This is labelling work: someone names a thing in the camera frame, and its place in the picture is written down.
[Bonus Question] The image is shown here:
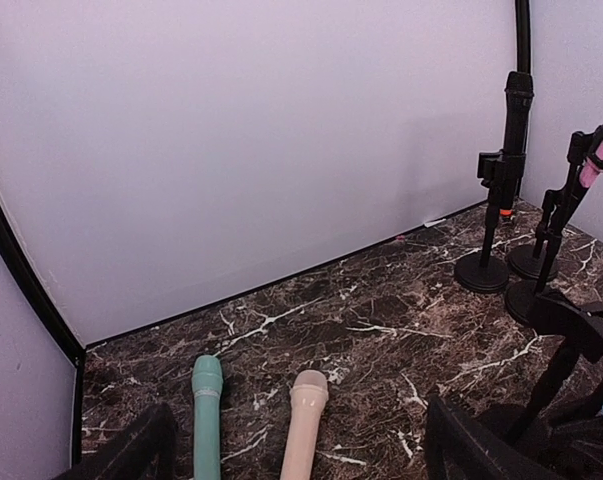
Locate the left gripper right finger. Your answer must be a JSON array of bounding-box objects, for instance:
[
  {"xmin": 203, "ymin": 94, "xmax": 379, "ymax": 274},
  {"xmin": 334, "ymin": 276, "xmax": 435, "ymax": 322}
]
[{"xmin": 424, "ymin": 395, "xmax": 560, "ymax": 479}]

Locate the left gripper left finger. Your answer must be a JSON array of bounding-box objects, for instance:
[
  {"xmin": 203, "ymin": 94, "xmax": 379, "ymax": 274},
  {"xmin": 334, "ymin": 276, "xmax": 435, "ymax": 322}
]
[{"xmin": 57, "ymin": 403, "xmax": 178, "ymax": 480}]

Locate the mint green microphone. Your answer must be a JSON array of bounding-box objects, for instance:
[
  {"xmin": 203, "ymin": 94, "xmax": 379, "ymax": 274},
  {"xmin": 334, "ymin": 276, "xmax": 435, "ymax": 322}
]
[{"xmin": 191, "ymin": 355, "xmax": 223, "ymax": 480}]

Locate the beige microphone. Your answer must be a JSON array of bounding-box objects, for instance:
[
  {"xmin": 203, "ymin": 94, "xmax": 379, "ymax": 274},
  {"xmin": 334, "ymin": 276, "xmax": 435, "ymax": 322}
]
[{"xmin": 280, "ymin": 370, "xmax": 329, "ymax": 480}]

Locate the black stand of blue microphone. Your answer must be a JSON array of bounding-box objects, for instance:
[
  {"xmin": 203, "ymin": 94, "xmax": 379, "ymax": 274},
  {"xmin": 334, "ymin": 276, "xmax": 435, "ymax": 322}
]
[{"xmin": 504, "ymin": 281, "xmax": 603, "ymax": 445}]

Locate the black stand of tall microphone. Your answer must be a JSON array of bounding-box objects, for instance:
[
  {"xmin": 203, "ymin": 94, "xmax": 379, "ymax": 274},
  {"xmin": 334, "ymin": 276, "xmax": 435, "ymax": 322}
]
[{"xmin": 454, "ymin": 151, "xmax": 525, "ymax": 294}]

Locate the black stand of pink microphone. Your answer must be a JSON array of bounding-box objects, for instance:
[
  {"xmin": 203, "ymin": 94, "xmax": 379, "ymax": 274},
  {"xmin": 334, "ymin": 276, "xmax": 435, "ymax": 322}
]
[{"xmin": 507, "ymin": 130, "xmax": 596, "ymax": 281}]

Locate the tall black microphone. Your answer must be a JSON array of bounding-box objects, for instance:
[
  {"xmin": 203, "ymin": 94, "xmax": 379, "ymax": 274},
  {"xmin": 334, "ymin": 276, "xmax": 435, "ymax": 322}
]
[{"xmin": 499, "ymin": 71, "xmax": 534, "ymax": 217}]

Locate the black left corner post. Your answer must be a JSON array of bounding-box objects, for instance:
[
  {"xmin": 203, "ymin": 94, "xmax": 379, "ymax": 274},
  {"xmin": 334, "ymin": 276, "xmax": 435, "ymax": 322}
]
[{"xmin": 0, "ymin": 202, "xmax": 87, "ymax": 466}]

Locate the black corner post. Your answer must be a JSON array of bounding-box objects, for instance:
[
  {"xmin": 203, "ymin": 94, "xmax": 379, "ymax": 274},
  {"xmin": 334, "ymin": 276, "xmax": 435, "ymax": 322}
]
[
  {"xmin": 514, "ymin": 0, "xmax": 532, "ymax": 74},
  {"xmin": 0, "ymin": 202, "xmax": 87, "ymax": 466}
]

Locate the black right corner post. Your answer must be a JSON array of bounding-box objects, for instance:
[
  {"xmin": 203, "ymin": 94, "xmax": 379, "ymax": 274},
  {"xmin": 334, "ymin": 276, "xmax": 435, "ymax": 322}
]
[{"xmin": 514, "ymin": 0, "xmax": 532, "ymax": 74}]

